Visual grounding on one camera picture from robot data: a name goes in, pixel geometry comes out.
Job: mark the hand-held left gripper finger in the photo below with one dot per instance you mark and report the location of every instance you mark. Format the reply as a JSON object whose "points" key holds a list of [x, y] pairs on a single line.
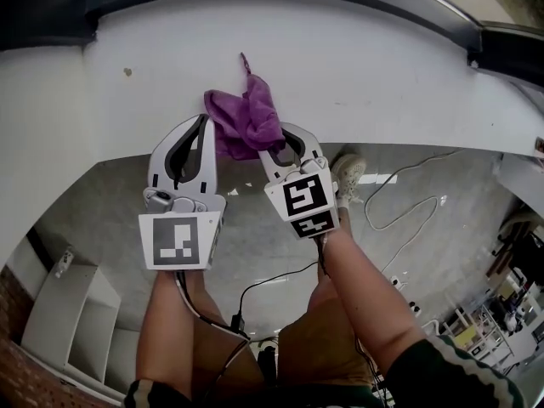
{"points": [[159, 168], [210, 172]]}

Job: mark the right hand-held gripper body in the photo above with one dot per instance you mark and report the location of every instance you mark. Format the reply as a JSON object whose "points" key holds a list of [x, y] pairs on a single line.
{"points": [[306, 198]]}

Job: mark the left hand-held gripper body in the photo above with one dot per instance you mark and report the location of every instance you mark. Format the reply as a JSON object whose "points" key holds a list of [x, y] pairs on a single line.
{"points": [[176, 240]]}

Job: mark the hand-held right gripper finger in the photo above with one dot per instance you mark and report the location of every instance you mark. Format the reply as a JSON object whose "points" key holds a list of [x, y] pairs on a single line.
{"points": [[312, 143], [272, 172]]}

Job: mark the purple cloth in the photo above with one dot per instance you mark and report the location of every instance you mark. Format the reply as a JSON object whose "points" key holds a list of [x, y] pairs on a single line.
{"points": [[251, 117]]}

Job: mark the person's right forearm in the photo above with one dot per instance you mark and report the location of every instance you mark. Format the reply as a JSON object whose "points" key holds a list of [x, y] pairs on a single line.
{"points": [[365, 296]]}

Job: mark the person's left forearm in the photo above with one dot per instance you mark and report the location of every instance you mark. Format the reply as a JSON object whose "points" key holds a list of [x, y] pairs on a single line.
{"points": [[166, 334]]}

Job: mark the person's right leg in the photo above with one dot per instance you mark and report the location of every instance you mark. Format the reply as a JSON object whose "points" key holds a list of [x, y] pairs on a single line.
{"points": [[344, 223]]}

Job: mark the person's leg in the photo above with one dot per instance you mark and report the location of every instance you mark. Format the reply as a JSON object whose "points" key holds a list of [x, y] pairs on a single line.
{"points": [[204, 296], [344, 223]]}

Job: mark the white sneaker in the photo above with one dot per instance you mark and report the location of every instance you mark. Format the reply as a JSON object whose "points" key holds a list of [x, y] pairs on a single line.
{"points": [[350, 172]]}

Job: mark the person's left leg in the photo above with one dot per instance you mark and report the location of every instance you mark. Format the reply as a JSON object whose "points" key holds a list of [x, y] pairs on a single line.
{"points": [[204, 296]]}

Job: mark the small white device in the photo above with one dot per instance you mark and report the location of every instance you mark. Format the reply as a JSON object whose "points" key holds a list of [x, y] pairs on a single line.
{"points": [[64, 262]]}

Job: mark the white shelf unit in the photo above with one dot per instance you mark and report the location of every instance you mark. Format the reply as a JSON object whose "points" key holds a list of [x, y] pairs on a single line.
{"points": [[85, 313]]}

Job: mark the white power strip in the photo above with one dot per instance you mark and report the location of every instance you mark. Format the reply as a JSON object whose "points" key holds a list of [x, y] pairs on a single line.
{"points": [[396, 282]]}

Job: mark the brown shorts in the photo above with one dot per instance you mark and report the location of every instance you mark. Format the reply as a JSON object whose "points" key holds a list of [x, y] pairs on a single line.
{"points": [[323, 347]]}

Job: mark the white metal rack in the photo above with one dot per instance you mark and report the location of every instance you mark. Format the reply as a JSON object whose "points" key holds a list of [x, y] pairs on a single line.
{"points": [[476, 338]]}

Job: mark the dark window frame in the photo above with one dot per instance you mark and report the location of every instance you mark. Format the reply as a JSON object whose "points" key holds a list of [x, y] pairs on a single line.
{"points": [[42, 7]]}

